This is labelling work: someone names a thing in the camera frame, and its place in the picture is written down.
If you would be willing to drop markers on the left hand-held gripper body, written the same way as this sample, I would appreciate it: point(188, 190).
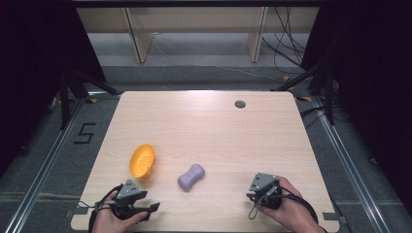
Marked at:
point(130, 193)

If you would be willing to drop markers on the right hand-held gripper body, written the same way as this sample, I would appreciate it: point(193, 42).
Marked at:
point(264, 192)

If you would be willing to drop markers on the person's right hand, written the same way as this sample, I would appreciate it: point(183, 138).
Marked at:
point(291, 210)

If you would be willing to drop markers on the person's left hand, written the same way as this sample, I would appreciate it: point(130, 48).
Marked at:
point(111, 221)

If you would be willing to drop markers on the orange oval soap dish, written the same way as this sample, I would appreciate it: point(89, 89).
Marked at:
point(142, 161)

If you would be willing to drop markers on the purple bone-shaped soap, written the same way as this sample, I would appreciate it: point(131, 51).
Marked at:
point(191, 176)

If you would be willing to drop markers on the grey round table grommet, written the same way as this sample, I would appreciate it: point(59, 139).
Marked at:
point(240, 104)

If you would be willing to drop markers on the black tripod stand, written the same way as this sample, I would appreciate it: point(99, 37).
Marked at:
point(73, 90)
point(319, 84)

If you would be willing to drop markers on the dark curtain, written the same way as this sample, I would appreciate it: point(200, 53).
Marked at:
point(39, 74)
point(372, 90)

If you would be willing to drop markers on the aluminium floor rail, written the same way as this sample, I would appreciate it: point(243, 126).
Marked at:
point(350, 168)
point(42, 168)

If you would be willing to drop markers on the light wooden desk frame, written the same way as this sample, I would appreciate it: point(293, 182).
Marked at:
point(200, 19)

